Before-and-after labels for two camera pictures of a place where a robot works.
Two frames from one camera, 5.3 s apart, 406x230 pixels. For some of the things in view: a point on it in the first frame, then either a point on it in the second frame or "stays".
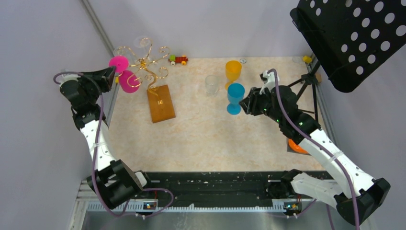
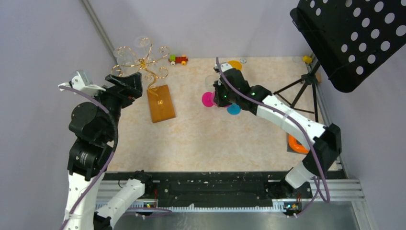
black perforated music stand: (350, 39) stays
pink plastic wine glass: (128, 80) → (208, 99)
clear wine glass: (211, 84) stays
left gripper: (106, 74) → (133, 81)
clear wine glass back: (141, 45) stays
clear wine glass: (126, 51) stays
